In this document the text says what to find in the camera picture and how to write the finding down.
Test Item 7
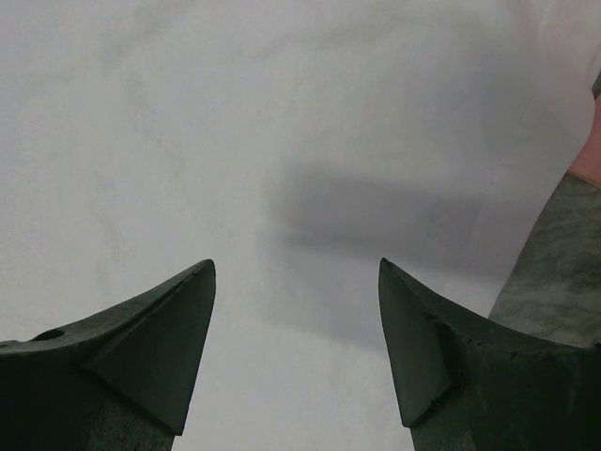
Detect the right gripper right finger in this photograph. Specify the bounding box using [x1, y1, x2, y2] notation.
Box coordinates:
[378, 260, 600, 450]

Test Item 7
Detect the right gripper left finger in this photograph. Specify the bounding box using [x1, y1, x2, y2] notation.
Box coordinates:
[1, 260, 216, 450]

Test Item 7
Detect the white t shirt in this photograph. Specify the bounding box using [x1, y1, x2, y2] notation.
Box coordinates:
[1, 1, 600, 450]

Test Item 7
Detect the light pink t shirt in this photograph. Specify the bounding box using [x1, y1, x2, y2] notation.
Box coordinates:
[568, 96, 601, 188]

